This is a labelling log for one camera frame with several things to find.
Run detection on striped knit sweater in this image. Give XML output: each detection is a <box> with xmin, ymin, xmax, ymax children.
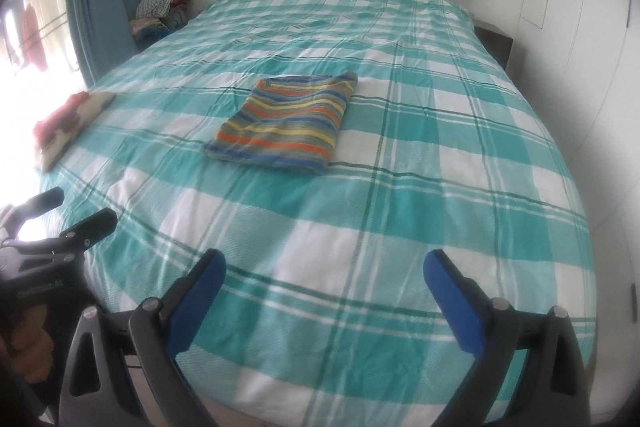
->
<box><xmin>203</xmin><ymin>72</ymin><xmax>358</xmax><ymax>174</ymax></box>

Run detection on white wardrobe doors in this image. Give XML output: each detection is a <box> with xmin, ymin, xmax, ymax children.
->
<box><xmin>519</xmin><ymin>0</ymin><xmax>640</xmax><ymax>228</ymax></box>

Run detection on person's left hand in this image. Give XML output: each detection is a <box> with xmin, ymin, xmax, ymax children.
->
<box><xmin>1</xmin><ymin>305</ymin><xmax>54</xmax><ymax>384</ymax></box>

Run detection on pile of clothes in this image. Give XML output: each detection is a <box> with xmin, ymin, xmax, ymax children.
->
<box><xmin>129</xmin><ymin>0</ymin><xmax>191</xmax><ymax>41</ymax></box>

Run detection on dark bedside table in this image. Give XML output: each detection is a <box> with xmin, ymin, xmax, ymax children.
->
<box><xmin>473</xmin><ymin>20</ymin><xmax>513</xmax><ymax>69</ymax></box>

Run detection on teal plaid bed cover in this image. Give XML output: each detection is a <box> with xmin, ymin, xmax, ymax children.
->
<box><xmin>41</xmin><ymin>0</ymin><xmax>597</xmax><ymax>426</ymax></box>

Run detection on folded red and cream clothes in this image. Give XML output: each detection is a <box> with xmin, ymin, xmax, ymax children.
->
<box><xmin>32</xmin><ymin>91</ymin><xmax>116</xmax><ymax>172</ymax></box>

